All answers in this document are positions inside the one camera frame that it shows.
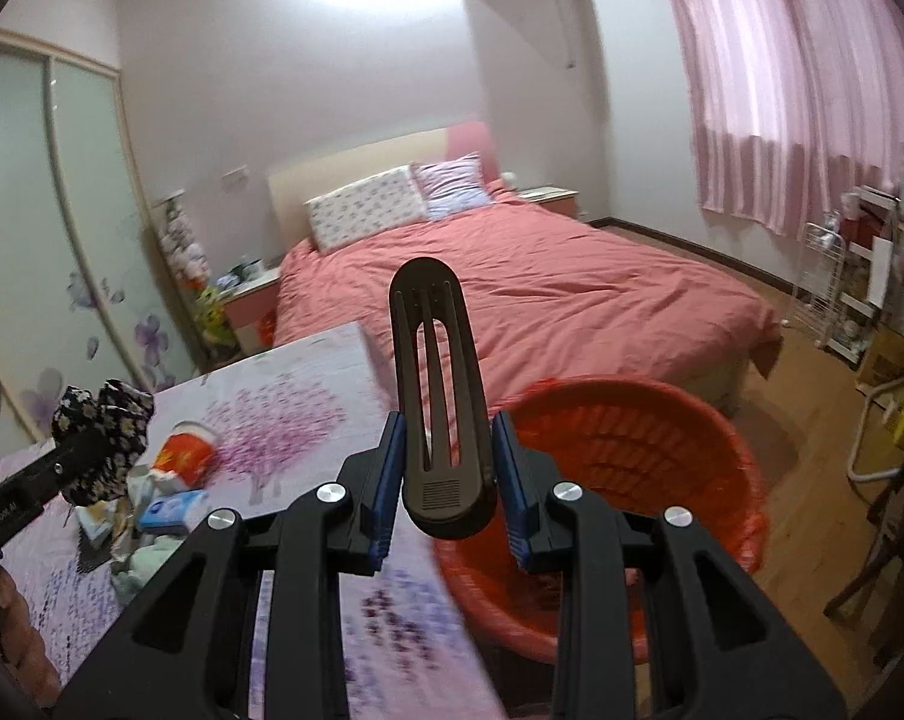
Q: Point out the tree printed tablecloth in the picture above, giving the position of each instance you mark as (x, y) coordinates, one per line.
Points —
(309, 390)

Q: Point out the beige headboard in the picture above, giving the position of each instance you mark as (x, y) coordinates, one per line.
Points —
(332, 172)

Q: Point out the brown snack wrapper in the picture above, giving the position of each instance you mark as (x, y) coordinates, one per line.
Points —
(99, 536)

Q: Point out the blue tissue packet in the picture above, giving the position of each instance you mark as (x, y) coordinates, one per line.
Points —
(171, 511)

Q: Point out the person's left hand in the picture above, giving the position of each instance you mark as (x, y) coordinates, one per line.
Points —
(24, 630)

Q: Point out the black slotted plastic piece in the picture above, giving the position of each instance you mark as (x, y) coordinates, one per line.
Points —
(452, 502)

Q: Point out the red plastic basket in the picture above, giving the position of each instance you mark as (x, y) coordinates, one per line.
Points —
(647, 450)

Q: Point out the coral bed blanket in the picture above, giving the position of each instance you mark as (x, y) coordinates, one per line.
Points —
(542, 292)

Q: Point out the orange white tube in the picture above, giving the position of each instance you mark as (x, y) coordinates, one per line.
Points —
(186, 457)

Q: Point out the crumpled white paper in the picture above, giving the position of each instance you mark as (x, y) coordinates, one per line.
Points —
(150, 478)

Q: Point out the pink striped pillow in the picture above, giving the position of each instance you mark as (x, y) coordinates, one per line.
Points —
(456, 184)

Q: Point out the flower printed glass wardrobe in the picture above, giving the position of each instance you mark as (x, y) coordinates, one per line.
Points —
(54, 240)

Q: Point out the pale green crumpled tissue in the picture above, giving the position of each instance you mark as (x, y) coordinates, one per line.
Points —
(146, 566)

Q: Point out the column of stuffed toys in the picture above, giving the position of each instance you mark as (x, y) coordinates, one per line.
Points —
(189, 270)

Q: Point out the white wall pipe cover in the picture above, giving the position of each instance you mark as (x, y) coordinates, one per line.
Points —
(576, 22)

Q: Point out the white floral pillow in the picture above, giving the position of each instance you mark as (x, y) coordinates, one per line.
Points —
(362, 210)

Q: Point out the pink and white nightstand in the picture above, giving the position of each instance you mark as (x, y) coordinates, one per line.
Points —
(553, 202)
(249, 307)

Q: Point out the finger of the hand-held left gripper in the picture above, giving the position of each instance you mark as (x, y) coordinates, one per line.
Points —
(77, 461)

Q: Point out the black floral cloth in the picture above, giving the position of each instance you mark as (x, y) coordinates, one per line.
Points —
(122, 405)

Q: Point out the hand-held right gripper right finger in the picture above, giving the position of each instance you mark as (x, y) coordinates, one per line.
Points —
(510, 484)

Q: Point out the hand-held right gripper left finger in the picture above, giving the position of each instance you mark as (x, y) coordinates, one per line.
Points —
(388, 484)

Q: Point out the pink headboard panel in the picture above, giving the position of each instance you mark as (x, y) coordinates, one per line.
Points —
(471, 142)

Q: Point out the pink striped curtain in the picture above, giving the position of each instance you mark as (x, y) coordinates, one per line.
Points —
(790, 82)

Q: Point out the cardboard box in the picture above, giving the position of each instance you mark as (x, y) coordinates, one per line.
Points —
(883, 360)

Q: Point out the dark wooden chair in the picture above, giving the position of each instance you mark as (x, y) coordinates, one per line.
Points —
(887, 562)

